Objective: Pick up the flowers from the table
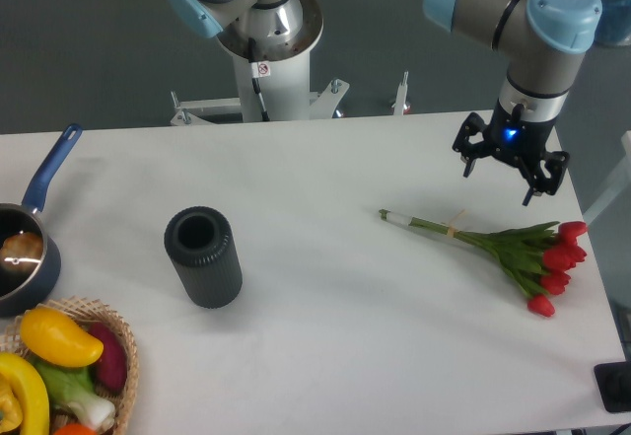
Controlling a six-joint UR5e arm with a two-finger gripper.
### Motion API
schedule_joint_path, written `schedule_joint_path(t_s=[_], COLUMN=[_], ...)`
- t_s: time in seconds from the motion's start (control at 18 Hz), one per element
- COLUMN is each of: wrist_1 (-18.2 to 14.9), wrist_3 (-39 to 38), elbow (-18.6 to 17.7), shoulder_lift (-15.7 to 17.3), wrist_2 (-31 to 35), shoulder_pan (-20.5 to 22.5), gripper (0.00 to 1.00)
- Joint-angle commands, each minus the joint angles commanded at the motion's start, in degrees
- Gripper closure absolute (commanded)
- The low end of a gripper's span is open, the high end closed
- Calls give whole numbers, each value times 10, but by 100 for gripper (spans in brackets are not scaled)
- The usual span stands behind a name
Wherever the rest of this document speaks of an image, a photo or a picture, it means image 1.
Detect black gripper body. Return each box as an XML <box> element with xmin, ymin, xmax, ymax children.
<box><xmin>480</xmin><ymin>101</ymin><xmax>553</xmax><ymax>169</ymax></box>

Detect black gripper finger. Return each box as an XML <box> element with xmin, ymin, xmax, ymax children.
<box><xmin>521</xmin><ymin>150</ymin><xmax>570</xmax><ymax>206</ymax></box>
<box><xmin>452</xmin><ymin>112</ymin><xmax>492</xmax><ymax>178</ymax></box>

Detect red tulip bouquet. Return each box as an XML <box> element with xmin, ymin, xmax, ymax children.
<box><xmin>379</xmin><ymin>209</ymin><xmax>588</xmax><ymax>318</ymax></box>

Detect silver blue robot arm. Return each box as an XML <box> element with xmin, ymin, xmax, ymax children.
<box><xmin>168</xmin><ymin>0</ymin><xmax>602</xmax><ymax>196</ymax></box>

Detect black device at edge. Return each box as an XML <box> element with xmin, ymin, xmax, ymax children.
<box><xmin>594</xmin><ymin>361</ymin><xmax>630</xmax><ymax>413</ymax></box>

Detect dark grey ribbed vase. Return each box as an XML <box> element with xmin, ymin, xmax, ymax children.
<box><xmin>164</xmin><ymin>206</ymin><xmax>243</xmax><ymax>309</ymax></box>

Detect woven wicker basket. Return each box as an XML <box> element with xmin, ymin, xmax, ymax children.
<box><xmin>1</xmin><ymin>296</ymin><xmax>139</xmax><ymax>435</ymax></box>

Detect purple sweet potato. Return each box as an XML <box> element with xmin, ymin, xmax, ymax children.
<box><xmin>89</xmin><ymin>322</ymin><xmax>127</xmax><ymax>394</ymax></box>

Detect yellow mango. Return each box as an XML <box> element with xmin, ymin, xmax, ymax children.
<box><xmin>20</xmin><ymin>307</ymin><xmax>104</xmax><ymax>368</ymax></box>

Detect brown patty in pan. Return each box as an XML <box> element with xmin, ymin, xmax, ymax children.
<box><xmin>1</xmin><ymin>232</ymin><xmax>43</xmax><ymax>274</ymax></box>

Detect green white bok choy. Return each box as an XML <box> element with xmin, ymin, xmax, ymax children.
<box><xmin>33</xmin><ymin>358</ymin><xmax>116</xmax><ymax>433</ymax></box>

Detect blue saucepan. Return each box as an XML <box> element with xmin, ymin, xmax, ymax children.
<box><xmin>1</xmin><ymin>123</ymin><xmax>83</xmax><ymax>318</ymax></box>

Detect orange fruit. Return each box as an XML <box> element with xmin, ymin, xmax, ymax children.
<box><xmin>53</xmin><ymin>423</ymin><xmax>98</xmax><ymax>435</ymax></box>

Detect yellow bell pepper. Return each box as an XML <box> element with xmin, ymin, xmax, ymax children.
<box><xmin>1</xmin><ymin>352</ymin><xmax>50</xmax><ymax>435</ymax></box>

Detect white stand foot bracket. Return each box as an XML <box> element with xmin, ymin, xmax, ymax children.
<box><xmin>391</xmin><ymin>71</ymin><xmax>411</xmax><ymax>115</ymax></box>

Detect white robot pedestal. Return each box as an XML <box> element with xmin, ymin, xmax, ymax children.
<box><xmin>171</xmin><ymin>0</ymin><xmax>350</xmax><ymax>126</ymax></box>

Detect black cable on pedestal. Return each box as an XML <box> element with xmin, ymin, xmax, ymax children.
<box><xmin>246</xmin><ymin>36</ymin><xmax>271</xmax><ymax>122</ymax></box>

